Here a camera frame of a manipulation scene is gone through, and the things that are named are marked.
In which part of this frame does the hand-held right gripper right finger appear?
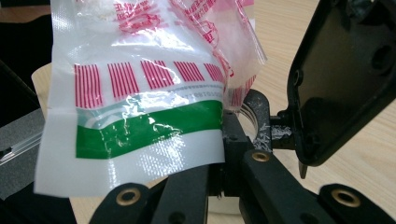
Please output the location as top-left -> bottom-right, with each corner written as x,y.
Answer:
240,141 -> 337,224

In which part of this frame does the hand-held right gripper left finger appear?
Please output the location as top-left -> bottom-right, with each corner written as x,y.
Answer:
151,113 -> 241,224

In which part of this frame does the pink and white plastic bag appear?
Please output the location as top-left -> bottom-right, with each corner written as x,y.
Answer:
33,0 -> 269,199

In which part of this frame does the clear jar with black lid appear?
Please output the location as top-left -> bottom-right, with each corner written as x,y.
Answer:
207,0 -> 396,216

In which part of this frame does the metal floor rail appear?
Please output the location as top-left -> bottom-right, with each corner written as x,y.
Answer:
0,132 -> 43,164

